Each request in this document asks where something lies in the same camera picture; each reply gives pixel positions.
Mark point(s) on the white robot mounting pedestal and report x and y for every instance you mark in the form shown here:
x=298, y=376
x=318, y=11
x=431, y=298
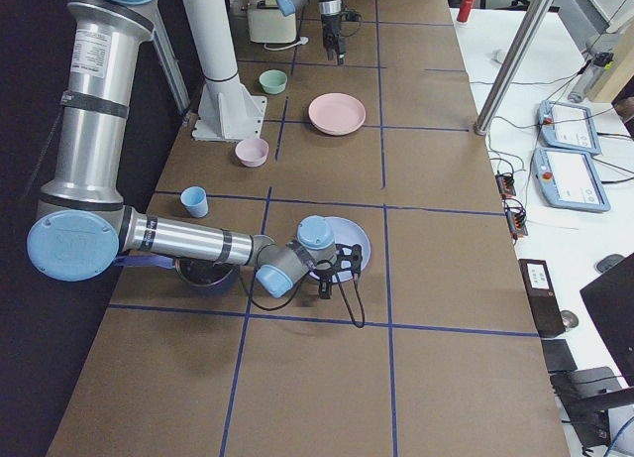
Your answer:
x=227, y=111

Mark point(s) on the dark blue pot with lid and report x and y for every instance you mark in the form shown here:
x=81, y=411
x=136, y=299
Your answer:
x=205, y=277

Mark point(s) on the pink bowl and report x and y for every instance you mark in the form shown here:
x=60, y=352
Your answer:
x=252, y=153

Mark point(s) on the teach pendant tablet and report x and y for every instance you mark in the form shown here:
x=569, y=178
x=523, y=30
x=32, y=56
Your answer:
x=568, y=180
x=567, y=126

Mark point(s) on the green bowl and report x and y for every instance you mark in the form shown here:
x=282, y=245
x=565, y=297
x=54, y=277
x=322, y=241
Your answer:
x=273, y=81

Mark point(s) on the far teach pendant tablet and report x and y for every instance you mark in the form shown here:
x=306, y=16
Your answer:
x=567, y=126

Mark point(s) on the light blue cup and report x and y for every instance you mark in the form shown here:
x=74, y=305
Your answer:
x=194, y=200

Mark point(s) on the cream toaster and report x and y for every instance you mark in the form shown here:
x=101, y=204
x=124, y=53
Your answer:
x=267, y=25

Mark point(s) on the black computer mouse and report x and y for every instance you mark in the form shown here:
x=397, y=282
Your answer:
x=608, y=262

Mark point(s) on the pink plate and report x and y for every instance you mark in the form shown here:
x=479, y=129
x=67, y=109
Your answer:
x=337, y=114

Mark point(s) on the near teach pendant tablet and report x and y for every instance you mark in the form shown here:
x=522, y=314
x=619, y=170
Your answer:
x=568, y=180

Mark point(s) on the red cylinder bottle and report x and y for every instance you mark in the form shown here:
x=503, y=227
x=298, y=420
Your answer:
x=465, y=11

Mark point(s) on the aluminium frame post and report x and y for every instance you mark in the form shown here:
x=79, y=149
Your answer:
x=522, y=40

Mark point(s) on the blue plate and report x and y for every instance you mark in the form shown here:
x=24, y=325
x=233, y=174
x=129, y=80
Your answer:
x=348, y=233

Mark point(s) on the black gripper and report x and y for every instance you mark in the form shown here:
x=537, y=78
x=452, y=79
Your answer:
x=330, y=24
x=324, y=288

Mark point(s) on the black box with label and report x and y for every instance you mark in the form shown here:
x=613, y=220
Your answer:
x=541, y=297

